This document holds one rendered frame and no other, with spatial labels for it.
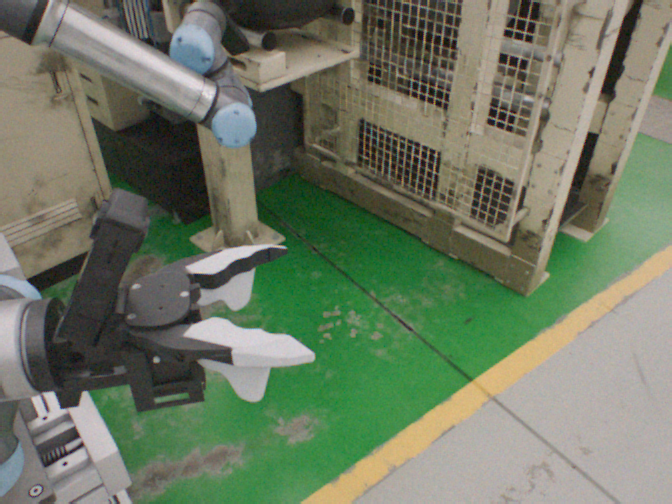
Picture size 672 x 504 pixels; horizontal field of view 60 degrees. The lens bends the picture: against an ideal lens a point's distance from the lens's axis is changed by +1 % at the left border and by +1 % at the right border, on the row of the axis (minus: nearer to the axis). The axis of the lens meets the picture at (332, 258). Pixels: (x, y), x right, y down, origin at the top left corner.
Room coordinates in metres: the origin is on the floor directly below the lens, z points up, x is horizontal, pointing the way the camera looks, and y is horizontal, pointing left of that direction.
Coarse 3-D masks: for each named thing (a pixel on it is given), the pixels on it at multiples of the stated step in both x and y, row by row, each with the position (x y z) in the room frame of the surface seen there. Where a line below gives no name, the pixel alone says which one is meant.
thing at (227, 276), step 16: (224, 256) 0.39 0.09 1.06; (240, 256) 0.39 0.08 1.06; (256, 256) 0.39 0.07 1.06; (272, 256) 0.40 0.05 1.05; (192, 272) 0.36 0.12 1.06; (208, 272) 0.36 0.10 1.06; (224, 272) 0.37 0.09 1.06; (240, 272) 0.38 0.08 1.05; (208, 288) 0.36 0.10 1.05; (224, 288) 0.38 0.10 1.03; (240, 288) 0.39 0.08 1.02; (208, 304) 0.36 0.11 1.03; (240, 304) 0.38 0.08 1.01
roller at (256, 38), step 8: (184, 8) 1.64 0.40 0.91; (240, 24) 1.48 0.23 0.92; (248, 24) 1.48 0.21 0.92; (248, 32) 1.45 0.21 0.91; (256, 32) 1.43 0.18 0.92; (264, 32) 1.42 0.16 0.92; (256, 40) 1.42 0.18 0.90; (264, 40) 1.41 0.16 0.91; (272, 40) 1.42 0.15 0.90; (264, 48) 1.41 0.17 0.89; (272, 48) 1.42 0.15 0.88
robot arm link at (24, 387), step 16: (0, 304) 0.31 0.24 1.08; (16, 304) 0.31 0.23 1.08; (0, 320) 0.29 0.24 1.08; (16, 320) 0.29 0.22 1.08; (0, 336) 0.28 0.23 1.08; (16, 336) 0.28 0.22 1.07; (0, 352) 0.27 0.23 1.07; (16, 352) 0.27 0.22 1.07; (0, 368) 0.26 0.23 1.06; (16, 368) 0.27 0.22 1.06; (0, 384) 0.26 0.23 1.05; (16, 384) 0.26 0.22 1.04; (32, 384) 0.27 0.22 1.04; (0, 400) 0.26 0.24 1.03
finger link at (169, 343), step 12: (144, 336) 0.28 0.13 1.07; (156, 336) 0.28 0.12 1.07; (168, 336) 0.28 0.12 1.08; (180, 336) 0.28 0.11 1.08; (156, 348) 0.27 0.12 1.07; (168, 348) 0.27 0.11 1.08; (180, 348) 0.27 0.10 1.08; (192, 348) 0.27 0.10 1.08; (204, 348) 0.27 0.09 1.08; (216, 348) 0.27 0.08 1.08; (228, 348) 0.26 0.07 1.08; (168, 360) 0.27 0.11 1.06; (180, 360) 0.27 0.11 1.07; (192, 360) 0.26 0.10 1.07; (216, 360) 0.27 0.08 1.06; (228, 360) 0.26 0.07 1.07
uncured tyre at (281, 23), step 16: (256, 0) 1.40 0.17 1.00; (272, 0) 1.43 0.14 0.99; (288, 0) 1.46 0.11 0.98; (304, 0) 1.50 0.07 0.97; (320, 0) 1.54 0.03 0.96; (336, 0) 1.59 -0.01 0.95; (240, 16) 1.43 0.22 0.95; (256, 16) 1.43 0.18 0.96; (272, 16) 1.44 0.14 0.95; (288, 16) 1.47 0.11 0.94; (304, 16) 1.51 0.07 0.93; (320, 16) 1.59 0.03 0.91
